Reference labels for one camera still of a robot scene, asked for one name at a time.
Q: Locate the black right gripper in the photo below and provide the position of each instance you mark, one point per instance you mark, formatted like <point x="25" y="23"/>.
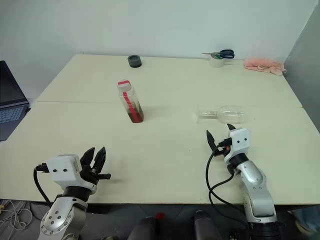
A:
<point x="222" y="145"/>

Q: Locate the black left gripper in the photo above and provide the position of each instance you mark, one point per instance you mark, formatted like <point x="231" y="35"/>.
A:
<point x="90" y="175"/>

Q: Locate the clear wine glass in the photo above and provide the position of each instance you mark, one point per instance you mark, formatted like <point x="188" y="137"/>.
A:
<point x="230" y="114"/>

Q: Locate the clear bottle with red contents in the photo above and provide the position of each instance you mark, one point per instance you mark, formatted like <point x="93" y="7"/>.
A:
<point x="133" y="110"/>

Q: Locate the white bottle cap red tape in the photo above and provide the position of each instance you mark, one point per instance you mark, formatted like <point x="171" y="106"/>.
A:
<point x="124" y="85"/>

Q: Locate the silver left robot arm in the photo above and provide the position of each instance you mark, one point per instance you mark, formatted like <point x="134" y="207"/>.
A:
<point x="57" y="217"/>

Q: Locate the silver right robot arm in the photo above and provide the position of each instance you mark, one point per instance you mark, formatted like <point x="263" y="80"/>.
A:
<point x="255" y="185"/>

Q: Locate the white tape roll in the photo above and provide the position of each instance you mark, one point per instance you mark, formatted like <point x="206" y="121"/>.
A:
<point x="216" y="62"/>

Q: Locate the pink cloth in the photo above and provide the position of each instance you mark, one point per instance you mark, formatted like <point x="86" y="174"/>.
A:
<point x="263" y="64"/>

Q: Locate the dark laptop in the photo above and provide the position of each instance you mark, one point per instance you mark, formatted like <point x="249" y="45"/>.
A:
<point x="10" y="100"/>

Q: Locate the black round tape roll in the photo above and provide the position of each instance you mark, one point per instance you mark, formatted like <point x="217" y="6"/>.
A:
<point x="134" y="61"/>

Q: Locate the grey partition panel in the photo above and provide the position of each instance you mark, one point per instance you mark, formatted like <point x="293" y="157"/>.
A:
<point x="305" y="62"/>

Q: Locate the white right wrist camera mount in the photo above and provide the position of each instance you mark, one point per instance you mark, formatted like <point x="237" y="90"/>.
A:
<point x="240" y="142"/>

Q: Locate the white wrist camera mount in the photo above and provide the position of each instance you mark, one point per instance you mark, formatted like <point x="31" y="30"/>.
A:
<point x="240" y="142"/>
<point x="61" y="170"/>

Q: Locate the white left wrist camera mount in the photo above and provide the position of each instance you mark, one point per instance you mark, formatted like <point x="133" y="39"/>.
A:
<point x="61" y="170"/>

